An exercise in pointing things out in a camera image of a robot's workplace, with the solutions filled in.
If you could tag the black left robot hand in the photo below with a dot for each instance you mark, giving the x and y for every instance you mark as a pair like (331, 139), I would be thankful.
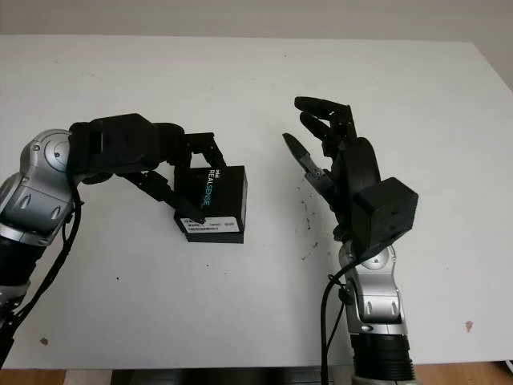
(170, 144)

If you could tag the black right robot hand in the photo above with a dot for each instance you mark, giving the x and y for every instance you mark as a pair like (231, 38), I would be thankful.
(360, 168)

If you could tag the black RealSense box lid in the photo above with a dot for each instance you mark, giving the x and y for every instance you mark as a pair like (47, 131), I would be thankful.
(224, 196)

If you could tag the dark robot torso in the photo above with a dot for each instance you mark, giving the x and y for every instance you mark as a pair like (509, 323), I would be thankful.
(232, 377)

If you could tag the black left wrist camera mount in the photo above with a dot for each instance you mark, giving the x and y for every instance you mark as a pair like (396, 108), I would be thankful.
(120, 144)

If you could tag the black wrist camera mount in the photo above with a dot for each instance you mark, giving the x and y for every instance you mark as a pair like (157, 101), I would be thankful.
(120, 144)
(384, 216)

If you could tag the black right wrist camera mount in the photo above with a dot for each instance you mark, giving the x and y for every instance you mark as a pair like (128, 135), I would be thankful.
(384, 216)

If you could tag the black camera box base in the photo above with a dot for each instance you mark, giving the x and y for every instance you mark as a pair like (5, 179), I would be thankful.
(216, 238)

